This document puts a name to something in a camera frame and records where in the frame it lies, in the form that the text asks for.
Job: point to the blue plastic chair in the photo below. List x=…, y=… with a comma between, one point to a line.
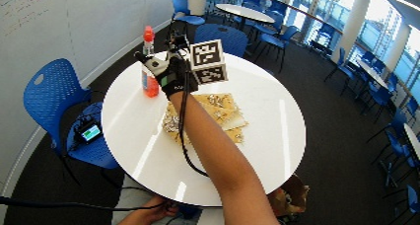
x=52, y=96
x=275, y=39
x=183, y=11
x=223, y=37

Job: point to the white pillar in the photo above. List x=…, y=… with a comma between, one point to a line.
x=352, y=24

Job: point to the white round table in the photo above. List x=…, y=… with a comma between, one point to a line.
x=412, y=139
x=372, y=73
x=244, y=12

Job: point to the glue bottle with orange cap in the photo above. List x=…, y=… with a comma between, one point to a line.
x=149, y=83

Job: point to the white marker cube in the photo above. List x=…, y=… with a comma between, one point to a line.
x=207, y=62

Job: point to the small device with green screen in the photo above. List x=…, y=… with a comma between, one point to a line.
x=89, y=132

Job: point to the row of blue chairs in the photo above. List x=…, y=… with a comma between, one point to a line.
x=380, y=96

